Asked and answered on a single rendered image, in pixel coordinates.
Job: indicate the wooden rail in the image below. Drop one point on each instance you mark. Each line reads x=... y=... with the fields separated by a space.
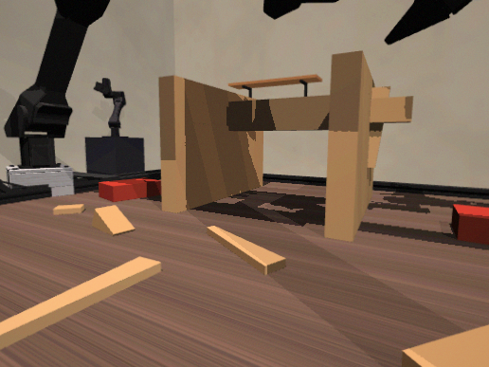
x=306 y=113

